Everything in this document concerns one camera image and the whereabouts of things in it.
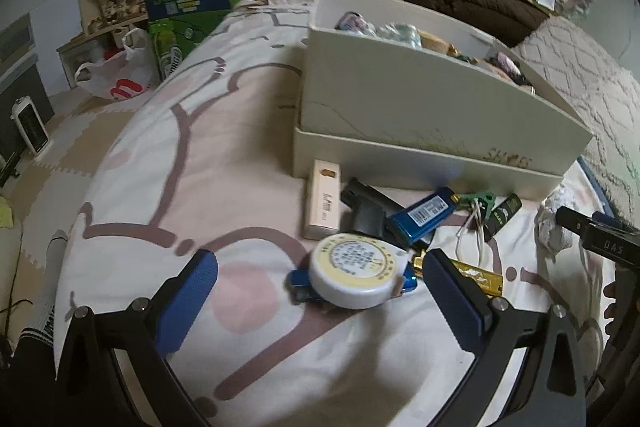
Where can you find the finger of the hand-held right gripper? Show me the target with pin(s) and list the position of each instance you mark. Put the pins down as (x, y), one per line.
(610, 244)

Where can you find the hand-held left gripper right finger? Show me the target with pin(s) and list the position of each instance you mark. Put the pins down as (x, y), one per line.
(452, 297)

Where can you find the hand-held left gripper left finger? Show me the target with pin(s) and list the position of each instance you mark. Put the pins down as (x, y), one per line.
(192, 292)

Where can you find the round white tape measure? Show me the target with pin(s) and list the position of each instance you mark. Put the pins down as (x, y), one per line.
(357, 267)

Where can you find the blue metal case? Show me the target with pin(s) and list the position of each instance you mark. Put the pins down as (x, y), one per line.
(299, 283)

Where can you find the white cardboard box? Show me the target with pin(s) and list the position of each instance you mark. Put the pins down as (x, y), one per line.
(425, 97)

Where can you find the person's right hand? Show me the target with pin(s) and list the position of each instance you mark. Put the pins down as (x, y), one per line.
(610, 292)

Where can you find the gold foil bar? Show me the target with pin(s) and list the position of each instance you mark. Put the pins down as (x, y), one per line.
(477, 278)

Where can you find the blue plastic lighter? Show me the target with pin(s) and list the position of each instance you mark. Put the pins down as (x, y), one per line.
(422, 214)

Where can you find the dark green lighter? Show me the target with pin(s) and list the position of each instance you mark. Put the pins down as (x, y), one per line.
(504, 214)

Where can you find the printed bed cover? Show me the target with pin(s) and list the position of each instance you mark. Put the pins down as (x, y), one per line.
(225, 187)

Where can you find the black plastic holder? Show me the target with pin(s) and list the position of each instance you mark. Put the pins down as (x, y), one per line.
(367, 217)

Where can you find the white striped sock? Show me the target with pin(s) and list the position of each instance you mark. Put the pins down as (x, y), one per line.
(47, 287)

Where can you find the beige foam floor mat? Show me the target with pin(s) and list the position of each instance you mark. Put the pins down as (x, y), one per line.
(65, 157)

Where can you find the person's dark trousers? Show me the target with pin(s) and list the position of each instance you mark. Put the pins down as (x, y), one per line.
(25, 382)

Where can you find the cream tufted pillow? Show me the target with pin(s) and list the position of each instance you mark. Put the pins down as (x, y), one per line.
(575, 57)

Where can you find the yellow cloth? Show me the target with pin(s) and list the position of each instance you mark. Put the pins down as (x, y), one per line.
(4, 212)

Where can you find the dark crochet pouch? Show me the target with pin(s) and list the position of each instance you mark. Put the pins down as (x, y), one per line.
(505, 67)

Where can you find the white plastic bag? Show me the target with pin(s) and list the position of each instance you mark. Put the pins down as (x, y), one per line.
(120, 82)

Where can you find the white space heater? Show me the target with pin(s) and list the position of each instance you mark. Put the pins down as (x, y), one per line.
(30, 127)

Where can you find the clear storage drawer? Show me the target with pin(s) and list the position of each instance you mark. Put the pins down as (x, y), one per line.
(82, 59)

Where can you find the purple crochet pouch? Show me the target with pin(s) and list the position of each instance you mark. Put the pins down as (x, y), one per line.
(355, 23)

